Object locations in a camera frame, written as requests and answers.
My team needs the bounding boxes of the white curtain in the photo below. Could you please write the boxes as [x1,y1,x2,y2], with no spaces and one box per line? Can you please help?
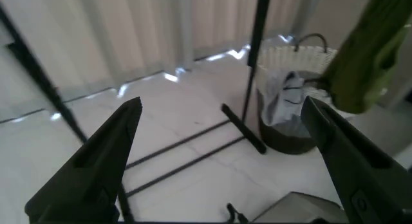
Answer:
[0,0,321,124]

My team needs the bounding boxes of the black cable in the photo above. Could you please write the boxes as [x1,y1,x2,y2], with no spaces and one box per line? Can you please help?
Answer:
[226,203,249,224]

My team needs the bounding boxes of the white laundry basket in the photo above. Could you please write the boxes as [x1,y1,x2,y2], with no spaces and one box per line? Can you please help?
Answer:
[256,33,355,155]

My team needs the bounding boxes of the pale grey shorts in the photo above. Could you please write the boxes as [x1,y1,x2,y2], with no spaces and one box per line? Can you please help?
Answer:
[259,68,312,138]

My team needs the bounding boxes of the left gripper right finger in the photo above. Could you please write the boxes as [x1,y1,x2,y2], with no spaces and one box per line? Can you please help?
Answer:
[300,95,412,224]

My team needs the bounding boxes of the black clothes rack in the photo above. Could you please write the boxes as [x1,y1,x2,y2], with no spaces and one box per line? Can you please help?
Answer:
[0,0,273,224]

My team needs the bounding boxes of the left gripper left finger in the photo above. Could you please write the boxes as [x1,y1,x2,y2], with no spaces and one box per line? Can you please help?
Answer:
[24,96,144,224]

